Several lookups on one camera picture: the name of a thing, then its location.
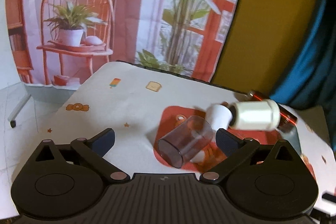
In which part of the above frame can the teal blue curtain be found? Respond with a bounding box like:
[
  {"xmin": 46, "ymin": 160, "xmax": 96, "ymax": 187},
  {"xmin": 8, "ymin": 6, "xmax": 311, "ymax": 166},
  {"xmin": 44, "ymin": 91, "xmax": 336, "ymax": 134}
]
[{"xmin": 270, "ymin": 0, "xmax": 335, "ymax": 150}]

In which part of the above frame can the grey translucent plastic cup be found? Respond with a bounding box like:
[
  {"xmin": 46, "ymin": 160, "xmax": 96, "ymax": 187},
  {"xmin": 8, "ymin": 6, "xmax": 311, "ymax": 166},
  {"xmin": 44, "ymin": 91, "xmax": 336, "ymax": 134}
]
[{"xmin": 157, "ymin": 115, "xmax": 214, "ymax": 169}]

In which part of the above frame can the red metallic cylinder bottle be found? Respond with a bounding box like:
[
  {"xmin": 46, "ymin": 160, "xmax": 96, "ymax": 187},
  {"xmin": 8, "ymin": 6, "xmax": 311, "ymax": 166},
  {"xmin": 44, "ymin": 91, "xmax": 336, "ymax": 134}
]
[{"xmin": 248, "ymin": 90, "xmax": 297, "ymax": 133}]

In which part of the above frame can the large white plastic cup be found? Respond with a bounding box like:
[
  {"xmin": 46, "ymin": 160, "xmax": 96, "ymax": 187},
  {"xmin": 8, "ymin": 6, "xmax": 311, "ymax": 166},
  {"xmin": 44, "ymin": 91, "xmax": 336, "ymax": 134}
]
[{"xmin": 229, "ymin": 100, "xmax": 281, "ymax": 131}]

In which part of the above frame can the printed living room backdrop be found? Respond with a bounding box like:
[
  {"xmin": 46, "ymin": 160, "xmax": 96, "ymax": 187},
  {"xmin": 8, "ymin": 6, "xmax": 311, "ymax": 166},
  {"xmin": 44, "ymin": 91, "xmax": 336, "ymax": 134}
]
[{"xmin": 6, "ymin": 0, "xmax": 238, "ymax": 89}]

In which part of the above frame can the white patterned tablecloth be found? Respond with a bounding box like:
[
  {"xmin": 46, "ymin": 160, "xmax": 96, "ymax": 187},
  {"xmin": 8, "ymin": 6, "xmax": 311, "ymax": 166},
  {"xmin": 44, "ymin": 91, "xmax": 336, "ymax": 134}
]
[{"xmin": 0, "ymin": 61, "xmax": 334, "ymax": 214}]

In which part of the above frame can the small white paper cup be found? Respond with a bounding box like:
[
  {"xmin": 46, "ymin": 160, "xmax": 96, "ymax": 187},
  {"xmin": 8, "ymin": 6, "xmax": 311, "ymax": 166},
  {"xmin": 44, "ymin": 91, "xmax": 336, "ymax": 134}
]
[{"xmin": 205, "ymin": 104, "xmax": 232, "ymax": 131}]

